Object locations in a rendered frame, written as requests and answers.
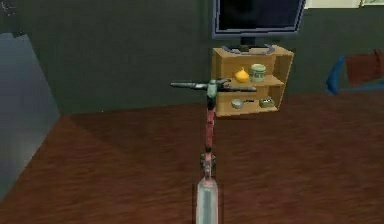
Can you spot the red kick scooter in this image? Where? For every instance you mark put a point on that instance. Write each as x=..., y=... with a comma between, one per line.
x=210, y=116

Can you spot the small grey pan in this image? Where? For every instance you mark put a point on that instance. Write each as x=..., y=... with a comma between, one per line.
x=237, y=103

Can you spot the wooden shelf unit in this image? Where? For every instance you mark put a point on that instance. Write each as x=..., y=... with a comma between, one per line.
x=226, y=63

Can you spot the yellow round fruit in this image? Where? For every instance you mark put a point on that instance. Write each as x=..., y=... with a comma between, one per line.
x=242, y=76

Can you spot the small green box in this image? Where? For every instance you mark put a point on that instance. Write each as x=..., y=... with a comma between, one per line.
x=267, y=102

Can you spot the green jar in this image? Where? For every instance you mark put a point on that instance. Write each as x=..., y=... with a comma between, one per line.
x=258, y=73

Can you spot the black television set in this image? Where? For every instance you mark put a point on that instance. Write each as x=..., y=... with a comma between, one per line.
x=256, y=15

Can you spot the blue armchair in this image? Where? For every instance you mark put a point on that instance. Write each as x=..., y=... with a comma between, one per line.
x=334, y=77

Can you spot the dark red cushion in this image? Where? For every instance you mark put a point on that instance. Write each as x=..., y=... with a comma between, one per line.
x=361, y=68

